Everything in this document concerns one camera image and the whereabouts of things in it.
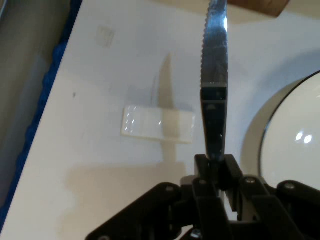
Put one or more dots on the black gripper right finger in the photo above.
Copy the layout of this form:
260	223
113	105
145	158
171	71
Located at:
270	212

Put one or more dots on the dark wooden drawer cabinet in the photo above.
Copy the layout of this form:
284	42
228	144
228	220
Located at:
260	6

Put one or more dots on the silver serrated table knife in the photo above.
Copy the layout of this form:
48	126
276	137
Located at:
215	50

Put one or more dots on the small white cutlery rest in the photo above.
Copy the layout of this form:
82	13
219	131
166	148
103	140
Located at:
145	122

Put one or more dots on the white plate with black rim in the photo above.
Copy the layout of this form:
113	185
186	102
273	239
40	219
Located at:
300	112

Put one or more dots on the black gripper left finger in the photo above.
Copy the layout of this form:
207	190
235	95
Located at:
175	207

